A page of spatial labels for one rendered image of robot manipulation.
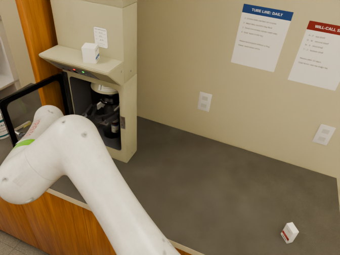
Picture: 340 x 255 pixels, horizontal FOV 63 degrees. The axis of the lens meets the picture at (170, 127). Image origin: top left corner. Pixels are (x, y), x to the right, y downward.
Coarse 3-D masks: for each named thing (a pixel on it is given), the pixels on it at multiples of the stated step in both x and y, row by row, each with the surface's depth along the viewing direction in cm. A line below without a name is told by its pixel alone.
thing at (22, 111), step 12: (48, 84) 120; (24, 96) 112; (36, 96) 117; (48, 96) 122; (60, 96) 129; (12, 108) 109; (24, 108) 114; (36, 108) 119; (60, 108) 131; (12, 120) 111; (24, 120) 116; (24, 132) 118; (12, 144) 116
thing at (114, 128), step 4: (100, 96) 138; (104, 104) 136; (116, 104) 135; (104, 108) 137; (108, 108) 136; (112, 108) 137; (104, 112) 139; (108, 112) 138; (116, 120) 142; (112, 124) 142; (116, 124) 143; (104, 128) 146; (108, 128) 144; (112, 128) 144; (116, 128) 145; (108, 132) 145; (112, 132) 145; (116, 132) 146
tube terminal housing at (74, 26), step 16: (64, 0) 105; (80, 0) 102; (64, 16) 109; (80, 16) 106; (96, 16) 104; (112, 16) 101; (128, 16) 103; (64, 32) 113; (80, 32) 110; (112, 32) 105; (128, 32) 107; (80, 48) 115; (112, 48) 109; (128, 48) 110; (128, 64) 114; (96, 80) 121; (128, 80) 119; (128, 96) 123; (128, 112) 128; (128, 128) 133; (128, 144) 139; (128, 160) 146
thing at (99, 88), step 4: (92, 84) 129; (96, 84) 126; (92, 88) 128; (96, 88) 127; (100, 88) 126; (104, 88) 125; (108, 88) 125; (100, 92) 126; (104, 92) 126; (108, 92) 126; (112, 92) 126; (116, 92) 127
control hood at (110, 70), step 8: (56, 48) 115; (64, 48) 116; (40, 56) 110; (48, 56) 109; (56, 56) 109; (64, 56) 110; (72, 56) 110; (80, 56) 111; (64, 64) 109; (72, 64) 106; (80, 64) 105; (88, 64) 106; (96, 64) 106; (104, 64) 107; (112, 64) 107; (120, 64) 108; (96, 72) 104; (104, 72) 102; (112, 72) 104; (120, 72) 110; (104, 80) 115; (112, 80) 109; (120, 80) 112
